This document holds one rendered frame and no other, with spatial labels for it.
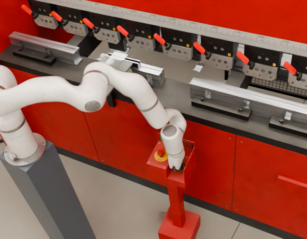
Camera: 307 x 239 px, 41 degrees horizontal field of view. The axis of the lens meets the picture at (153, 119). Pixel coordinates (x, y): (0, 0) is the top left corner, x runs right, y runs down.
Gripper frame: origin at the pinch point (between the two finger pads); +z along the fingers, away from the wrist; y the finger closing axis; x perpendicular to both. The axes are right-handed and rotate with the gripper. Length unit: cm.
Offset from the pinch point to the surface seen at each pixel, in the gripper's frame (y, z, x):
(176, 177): 4.4, 2.9, -0.4
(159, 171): 6.0, -1.5, -8.1
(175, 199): 5.1, 29.9, -5.5
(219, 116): -27.5, -9.6, 12.8
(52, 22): -45, -41, -83
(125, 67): -38, -23, -41
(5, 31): -52, -22, -132
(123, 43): -45, -33, -42
